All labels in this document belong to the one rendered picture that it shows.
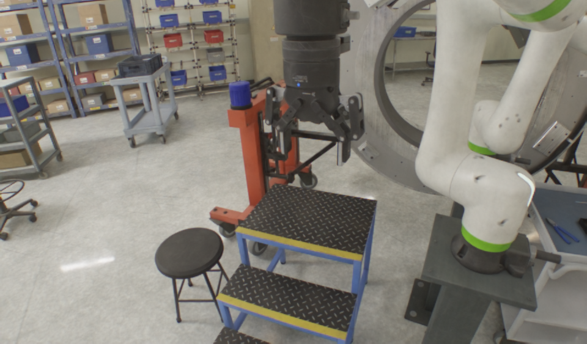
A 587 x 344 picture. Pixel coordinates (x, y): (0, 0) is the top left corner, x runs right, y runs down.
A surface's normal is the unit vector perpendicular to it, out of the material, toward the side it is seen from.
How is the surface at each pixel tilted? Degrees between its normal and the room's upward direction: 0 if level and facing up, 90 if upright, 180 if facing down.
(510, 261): 81
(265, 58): 90
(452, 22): 96
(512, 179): 16
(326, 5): 90
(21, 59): 90
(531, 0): 143
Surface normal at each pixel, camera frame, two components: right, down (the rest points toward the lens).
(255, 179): -0.33, 0.44
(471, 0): -0.73, 0.48
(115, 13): 0.34, 0.42
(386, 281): -0.03, -0.89
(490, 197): -0.83, 0.26
